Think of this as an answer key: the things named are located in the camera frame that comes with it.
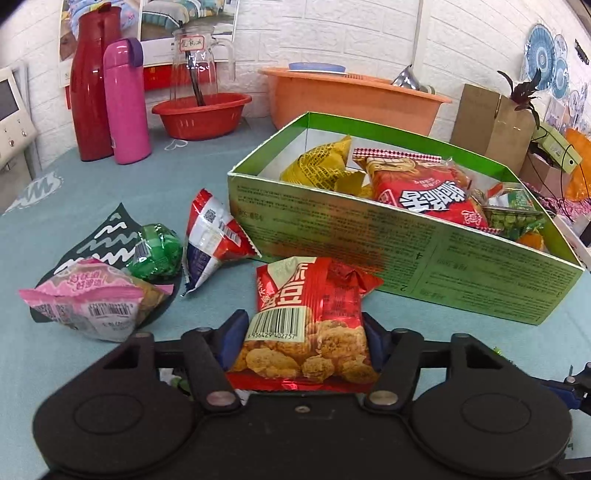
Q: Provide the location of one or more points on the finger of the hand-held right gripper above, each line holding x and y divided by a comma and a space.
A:
570, 392

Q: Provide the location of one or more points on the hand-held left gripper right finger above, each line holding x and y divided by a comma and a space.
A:
377, 344

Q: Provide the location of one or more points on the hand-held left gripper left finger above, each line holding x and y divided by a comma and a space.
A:
231, 339

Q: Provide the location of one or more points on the red fried snack packet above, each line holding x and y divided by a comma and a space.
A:
318, 323

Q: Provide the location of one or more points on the green cardboard box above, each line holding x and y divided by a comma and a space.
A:
415, 267

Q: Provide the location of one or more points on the red white blue snack packet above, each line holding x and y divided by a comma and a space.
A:
210, 235

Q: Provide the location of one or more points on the pink snack packet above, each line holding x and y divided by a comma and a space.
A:
92, 300

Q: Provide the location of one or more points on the orange snack packet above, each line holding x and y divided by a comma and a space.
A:
533, 241

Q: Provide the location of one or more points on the large red snack packet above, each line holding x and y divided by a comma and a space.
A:
425, 189

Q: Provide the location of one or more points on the green pea snack packet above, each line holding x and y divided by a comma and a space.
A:
512, 217

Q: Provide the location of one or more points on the yellow snack packet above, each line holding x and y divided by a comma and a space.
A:
318, 164

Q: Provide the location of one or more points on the teal printed tablecloth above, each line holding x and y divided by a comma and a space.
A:
69, 194

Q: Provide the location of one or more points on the small brown cardboard box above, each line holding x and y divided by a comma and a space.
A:
545, 170

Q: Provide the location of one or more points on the red plastic basin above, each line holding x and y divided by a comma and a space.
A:
203, 117

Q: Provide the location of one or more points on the orange plastic basin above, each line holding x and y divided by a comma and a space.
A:
351, 101

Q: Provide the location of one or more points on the small green box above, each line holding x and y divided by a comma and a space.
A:
558, 147

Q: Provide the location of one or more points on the pink thermos bottle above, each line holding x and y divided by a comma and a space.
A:
124, 106

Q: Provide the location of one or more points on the glass pitcher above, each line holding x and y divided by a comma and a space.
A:
198, 64

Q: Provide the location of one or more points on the purple leaf plant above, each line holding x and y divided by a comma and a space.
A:
524, 94

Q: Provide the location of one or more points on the red thermos bottle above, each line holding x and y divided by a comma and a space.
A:
92, 83

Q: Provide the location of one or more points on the white countertop appliance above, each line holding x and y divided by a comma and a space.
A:
14, 124

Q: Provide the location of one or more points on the small blue patterned wall plate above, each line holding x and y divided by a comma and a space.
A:
560, 78

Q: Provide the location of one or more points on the bedding photo wall poster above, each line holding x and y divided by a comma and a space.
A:
157, 23

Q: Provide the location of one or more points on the large blue patterned wall plate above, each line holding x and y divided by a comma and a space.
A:
540, 55

